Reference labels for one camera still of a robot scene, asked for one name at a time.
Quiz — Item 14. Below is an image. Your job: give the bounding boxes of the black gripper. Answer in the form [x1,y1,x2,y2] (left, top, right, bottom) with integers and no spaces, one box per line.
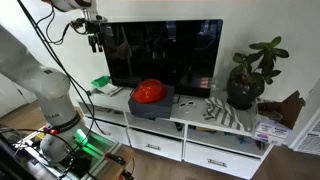
[80,15,109,54]

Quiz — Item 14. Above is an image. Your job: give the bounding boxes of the small green box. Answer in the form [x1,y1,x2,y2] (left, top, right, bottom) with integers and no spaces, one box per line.
[91,75,111,89]

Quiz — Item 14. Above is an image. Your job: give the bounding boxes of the robot base platform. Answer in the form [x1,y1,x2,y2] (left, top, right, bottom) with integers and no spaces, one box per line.
[0,126,134,180]

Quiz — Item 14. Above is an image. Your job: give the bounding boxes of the dark blue box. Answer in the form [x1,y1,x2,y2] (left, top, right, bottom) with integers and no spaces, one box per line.
[127,84,176,120]

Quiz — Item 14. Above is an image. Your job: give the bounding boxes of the white box with purple print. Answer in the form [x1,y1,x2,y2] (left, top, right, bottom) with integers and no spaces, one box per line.
[252,120,293,147]

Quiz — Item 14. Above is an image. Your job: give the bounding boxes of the black flat screen TV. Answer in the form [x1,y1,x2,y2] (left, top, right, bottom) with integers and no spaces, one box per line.
[99,19,224,99]

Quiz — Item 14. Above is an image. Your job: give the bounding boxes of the red dome helmet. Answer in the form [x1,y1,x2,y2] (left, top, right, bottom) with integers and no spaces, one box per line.
[132,78,168,104]

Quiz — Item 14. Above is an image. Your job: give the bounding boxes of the white cabinet drawer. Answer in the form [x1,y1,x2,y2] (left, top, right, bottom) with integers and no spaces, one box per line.
[83,117,131,146]
[127,128,184,163]
[184,141,262,180]

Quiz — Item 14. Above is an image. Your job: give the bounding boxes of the white TV cabinet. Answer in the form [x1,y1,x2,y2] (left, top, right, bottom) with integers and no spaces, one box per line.
[75,87,284,180]

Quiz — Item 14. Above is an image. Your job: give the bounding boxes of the grey white striped cloth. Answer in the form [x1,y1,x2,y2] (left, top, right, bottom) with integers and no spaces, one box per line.
[203,97,254,132]

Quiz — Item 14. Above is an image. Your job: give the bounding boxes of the dark round plant pot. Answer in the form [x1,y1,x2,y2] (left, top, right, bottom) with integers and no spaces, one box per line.
[226,71,266,111]

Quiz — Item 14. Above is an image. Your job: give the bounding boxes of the green leafy plant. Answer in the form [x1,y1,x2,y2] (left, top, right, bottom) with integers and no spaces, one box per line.
[232,35,290,86]

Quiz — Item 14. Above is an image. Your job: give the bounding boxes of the brown cardboard piece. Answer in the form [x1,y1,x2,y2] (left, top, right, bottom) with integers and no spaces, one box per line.
[257,90,306,130]

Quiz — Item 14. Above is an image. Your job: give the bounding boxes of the white louvered cabinet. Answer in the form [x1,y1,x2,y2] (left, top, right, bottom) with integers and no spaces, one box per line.
[289,79,320,157]

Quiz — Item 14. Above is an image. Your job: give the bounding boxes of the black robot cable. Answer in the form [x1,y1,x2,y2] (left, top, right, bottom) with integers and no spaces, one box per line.
[16,0,108,136]

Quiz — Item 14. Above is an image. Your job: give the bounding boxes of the white frame sunglasses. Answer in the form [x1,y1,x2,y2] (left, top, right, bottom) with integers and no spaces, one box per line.
[178,99,195,110]

